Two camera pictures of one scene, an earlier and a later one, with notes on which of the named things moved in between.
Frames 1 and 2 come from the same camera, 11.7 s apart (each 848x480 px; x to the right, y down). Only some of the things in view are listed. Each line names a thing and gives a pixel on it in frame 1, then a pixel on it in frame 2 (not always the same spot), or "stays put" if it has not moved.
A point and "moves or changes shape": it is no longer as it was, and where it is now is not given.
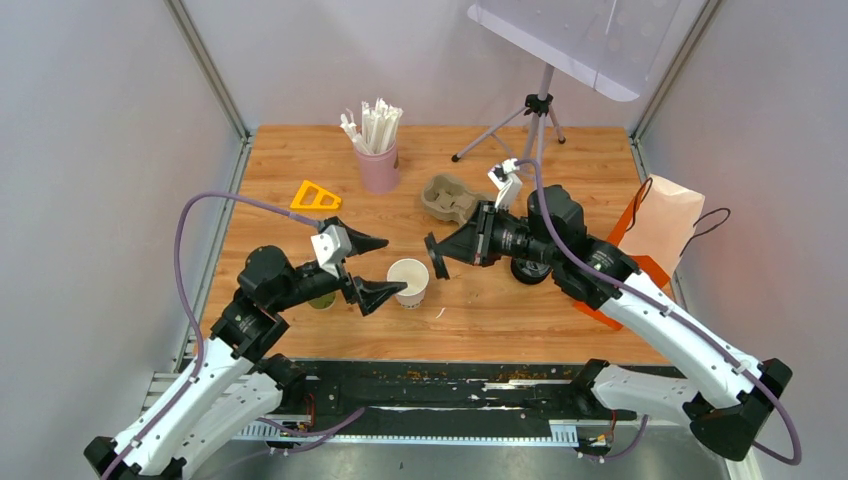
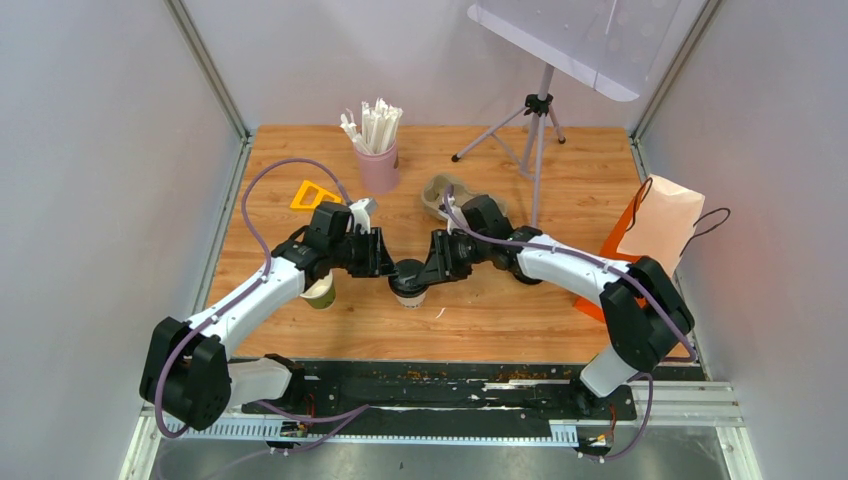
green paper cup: [323, 303] stays put
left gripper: [370, 293] to [379, 260]
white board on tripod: [611, 45] stays put
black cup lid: [439, 265] moves or changes shape
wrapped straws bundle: [378, 129] stays put
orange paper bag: [653, 232] stays put
